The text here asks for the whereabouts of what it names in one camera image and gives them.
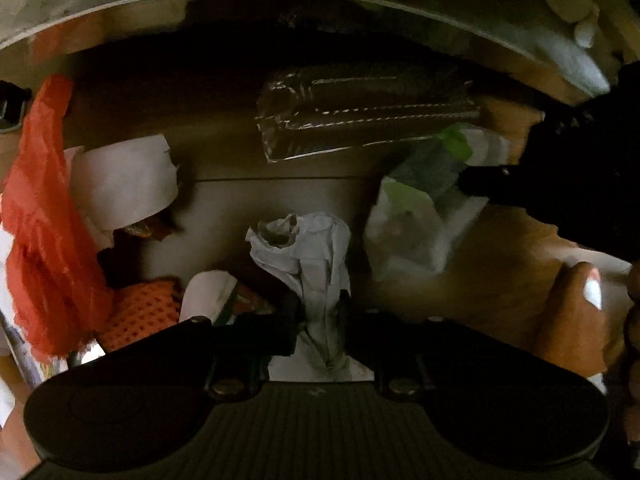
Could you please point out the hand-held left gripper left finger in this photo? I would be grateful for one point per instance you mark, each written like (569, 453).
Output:
(291, 321)

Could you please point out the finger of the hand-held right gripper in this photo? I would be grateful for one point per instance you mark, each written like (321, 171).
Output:
(492, 185)

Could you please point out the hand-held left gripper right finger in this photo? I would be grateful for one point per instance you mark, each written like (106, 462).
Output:
(346, 325)

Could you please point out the white and green plastic bag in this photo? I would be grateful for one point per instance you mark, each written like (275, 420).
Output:
(410, 225)

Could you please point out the orange mesh net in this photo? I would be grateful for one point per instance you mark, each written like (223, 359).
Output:
(145, 312)

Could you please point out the orange snack wrapper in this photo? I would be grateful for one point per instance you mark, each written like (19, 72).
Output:
(147, 229)

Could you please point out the person's right hand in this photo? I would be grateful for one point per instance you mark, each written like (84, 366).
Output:
(570, 320)

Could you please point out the clear plastic container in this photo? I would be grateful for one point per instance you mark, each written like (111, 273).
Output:
(360, 115)

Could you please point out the red plastic bag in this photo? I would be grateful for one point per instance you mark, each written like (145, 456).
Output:
(42, 240)

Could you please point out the black clip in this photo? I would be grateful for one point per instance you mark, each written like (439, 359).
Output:
(11, 107)

